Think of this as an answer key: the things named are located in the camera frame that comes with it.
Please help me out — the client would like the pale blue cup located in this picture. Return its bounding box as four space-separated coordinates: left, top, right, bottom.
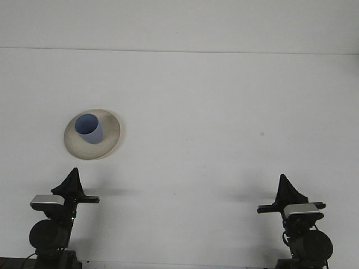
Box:
74 113 105 145

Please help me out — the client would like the pale round plate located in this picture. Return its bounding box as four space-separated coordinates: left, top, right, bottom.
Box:
63 108 121 161

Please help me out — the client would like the dark brown robot platform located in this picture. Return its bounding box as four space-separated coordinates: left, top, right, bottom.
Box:
0 256 37 269

